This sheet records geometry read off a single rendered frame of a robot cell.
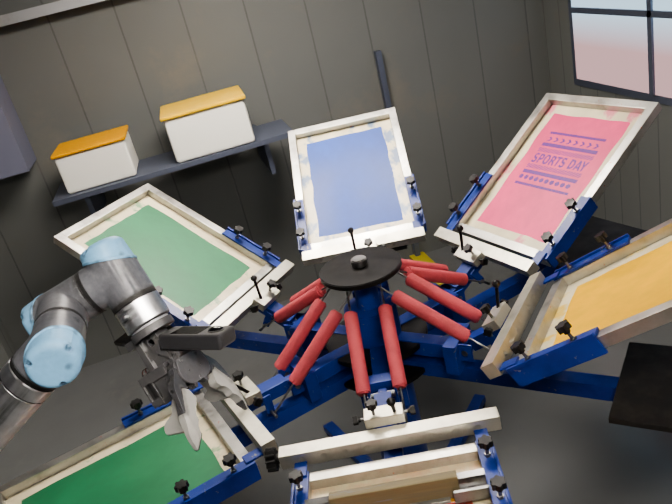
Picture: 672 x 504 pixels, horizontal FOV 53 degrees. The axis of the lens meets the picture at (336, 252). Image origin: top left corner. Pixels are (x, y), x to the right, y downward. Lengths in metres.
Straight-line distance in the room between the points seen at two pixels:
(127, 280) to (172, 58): 3.70
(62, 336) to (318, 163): 2.64
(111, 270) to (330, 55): 3.91
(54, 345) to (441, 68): 4.43
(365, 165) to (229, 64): 1.63
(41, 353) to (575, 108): 2.66
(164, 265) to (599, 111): 2.00
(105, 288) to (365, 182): 2.40
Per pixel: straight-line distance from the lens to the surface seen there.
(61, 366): 0.98
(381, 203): 3.27
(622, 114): 3.06
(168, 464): 2.46
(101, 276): 1.09
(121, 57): 4.71
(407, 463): 2.09
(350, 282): 2.38
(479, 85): 5.29
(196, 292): 2.94
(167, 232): 3.21
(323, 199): 3.35
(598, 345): 1.95
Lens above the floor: 2.40
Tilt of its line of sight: 24 degrees down
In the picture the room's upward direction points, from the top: 14 degrees counter-clockwise
